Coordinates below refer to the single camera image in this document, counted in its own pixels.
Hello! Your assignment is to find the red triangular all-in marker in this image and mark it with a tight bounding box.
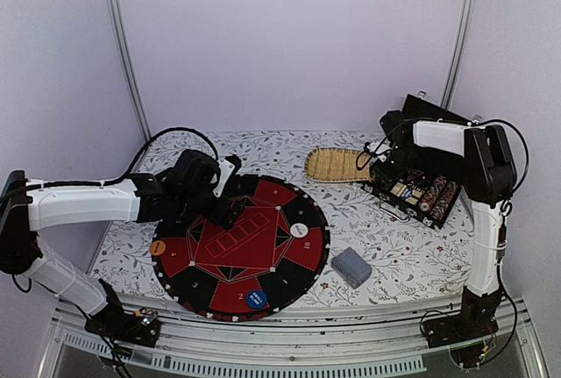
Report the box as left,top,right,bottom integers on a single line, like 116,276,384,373
405,168,425,182

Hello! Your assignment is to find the black poker set case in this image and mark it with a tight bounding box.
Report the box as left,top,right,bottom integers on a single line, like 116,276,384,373
363,95,468,229

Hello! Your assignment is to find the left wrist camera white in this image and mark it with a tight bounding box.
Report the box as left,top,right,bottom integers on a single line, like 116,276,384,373
213,154,242,197

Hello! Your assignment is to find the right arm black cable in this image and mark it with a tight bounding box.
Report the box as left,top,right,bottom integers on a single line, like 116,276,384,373
355,118,530,215

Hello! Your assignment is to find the aluminium frame post left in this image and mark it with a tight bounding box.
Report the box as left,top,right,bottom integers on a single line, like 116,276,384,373
106,0,152,140

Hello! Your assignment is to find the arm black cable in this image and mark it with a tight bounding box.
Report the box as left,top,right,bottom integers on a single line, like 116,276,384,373
25,128,220,190
355,118,530,215

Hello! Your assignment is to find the orange big blind button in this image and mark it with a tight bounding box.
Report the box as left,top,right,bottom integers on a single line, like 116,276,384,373
149,240,167,256

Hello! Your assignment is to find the right multicolour chip row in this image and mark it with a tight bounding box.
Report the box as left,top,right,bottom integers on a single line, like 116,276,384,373
418,175,459,226

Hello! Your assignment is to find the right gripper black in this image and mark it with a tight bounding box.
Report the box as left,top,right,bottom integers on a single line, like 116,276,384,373
373,145,415,186

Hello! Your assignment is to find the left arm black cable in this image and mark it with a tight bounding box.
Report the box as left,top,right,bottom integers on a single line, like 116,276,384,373
25,128,220,190

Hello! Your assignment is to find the blue Texas Hold'em card box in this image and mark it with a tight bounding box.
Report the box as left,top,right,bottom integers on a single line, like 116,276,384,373
390,182,425,206

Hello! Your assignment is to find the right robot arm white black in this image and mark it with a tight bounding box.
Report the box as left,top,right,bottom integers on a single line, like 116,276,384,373
364,111,525,347

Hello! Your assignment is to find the white dealer button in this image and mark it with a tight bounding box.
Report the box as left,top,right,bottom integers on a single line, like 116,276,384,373
290,223,309,239

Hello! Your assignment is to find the aluminium front rail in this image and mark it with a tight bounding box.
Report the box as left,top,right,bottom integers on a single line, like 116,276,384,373
47,294,540,374

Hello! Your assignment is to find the round red black poker mat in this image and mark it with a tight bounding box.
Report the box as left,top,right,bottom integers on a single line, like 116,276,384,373
151,175,330,322

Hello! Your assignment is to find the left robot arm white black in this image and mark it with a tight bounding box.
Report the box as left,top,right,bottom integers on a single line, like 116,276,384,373
1,150,243,347

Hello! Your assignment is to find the woven bamboo tray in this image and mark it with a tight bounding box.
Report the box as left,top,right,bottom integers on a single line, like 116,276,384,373
304,148,372,182

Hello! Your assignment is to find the blue small blind button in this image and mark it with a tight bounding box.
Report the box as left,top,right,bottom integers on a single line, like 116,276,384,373
245,289,267,310

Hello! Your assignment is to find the aluminium frame post right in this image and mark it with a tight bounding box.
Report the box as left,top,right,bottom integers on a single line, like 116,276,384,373
440,0,476,110

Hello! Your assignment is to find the aluminium frame post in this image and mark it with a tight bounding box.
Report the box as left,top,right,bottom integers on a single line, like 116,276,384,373
106,0,152,140
440,0,476,110

